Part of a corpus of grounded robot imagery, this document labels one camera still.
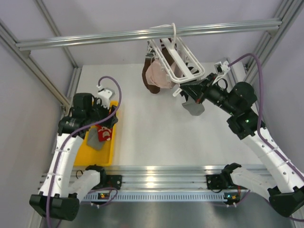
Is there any aluminium frame post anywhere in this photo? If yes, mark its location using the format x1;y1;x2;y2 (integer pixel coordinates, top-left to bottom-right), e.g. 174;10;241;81
231;0;304;85
0;20;70;114

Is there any grey sock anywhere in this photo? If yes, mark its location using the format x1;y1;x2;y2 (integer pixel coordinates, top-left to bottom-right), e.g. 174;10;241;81
182;96;205;116
86;128;104;151

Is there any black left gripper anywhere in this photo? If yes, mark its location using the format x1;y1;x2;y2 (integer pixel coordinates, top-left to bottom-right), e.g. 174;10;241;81
86;97;117;128

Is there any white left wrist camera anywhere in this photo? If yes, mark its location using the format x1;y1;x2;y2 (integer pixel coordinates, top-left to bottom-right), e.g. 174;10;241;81
97;85;115;109

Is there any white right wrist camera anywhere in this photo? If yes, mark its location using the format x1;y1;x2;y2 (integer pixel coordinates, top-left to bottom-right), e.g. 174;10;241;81
214;61;230;76

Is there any pink sock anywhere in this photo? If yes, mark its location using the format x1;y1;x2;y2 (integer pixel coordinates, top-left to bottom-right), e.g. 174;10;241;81
145;60;176;89

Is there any yellow plastic tray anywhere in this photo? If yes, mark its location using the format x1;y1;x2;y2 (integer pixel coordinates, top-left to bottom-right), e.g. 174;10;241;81
73;101;119;166

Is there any white plastic clip hanger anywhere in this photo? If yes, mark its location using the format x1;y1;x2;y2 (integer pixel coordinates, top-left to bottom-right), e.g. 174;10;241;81
147;23;205;86

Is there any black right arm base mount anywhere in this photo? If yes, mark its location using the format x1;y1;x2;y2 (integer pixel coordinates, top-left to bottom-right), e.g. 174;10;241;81
206;174;247;192

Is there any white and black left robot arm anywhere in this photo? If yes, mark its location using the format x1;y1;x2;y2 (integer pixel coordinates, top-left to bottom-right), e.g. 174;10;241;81
29;89;119;223

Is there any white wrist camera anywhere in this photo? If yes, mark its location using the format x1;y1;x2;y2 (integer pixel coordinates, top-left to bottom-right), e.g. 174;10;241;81
214;61;230;76
97;85;115;109

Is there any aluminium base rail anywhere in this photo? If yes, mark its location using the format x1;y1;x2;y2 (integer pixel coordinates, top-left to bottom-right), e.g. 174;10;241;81
39;165;296;190

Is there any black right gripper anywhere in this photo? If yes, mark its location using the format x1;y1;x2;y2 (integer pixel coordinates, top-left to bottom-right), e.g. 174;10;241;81
181;73;238;115

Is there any maroon striped brown sock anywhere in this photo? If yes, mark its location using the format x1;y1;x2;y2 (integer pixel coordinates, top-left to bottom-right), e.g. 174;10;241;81
142;42;161;94

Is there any aluminium top crossbar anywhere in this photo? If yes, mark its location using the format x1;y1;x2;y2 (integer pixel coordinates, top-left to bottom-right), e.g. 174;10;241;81
16;18;282;50

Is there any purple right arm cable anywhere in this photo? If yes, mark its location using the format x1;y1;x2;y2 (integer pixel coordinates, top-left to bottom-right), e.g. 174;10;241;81
228;53;304;221

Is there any aluminium right frame post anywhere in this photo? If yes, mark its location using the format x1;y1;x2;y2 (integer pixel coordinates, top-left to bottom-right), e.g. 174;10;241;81
231;0;304;85

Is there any slotted grey cable duct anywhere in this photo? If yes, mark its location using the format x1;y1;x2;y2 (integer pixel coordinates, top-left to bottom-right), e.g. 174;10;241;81
83;191;240;203

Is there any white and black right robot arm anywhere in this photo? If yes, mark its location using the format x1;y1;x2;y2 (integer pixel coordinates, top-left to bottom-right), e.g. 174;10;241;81
180;73;304;217

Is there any aluminium left frame post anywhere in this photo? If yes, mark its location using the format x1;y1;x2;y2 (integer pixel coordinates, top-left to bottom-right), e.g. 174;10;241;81
0;20;70;114

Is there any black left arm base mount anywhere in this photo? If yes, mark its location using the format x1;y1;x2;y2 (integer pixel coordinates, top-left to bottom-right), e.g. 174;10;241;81
93;175;122;190

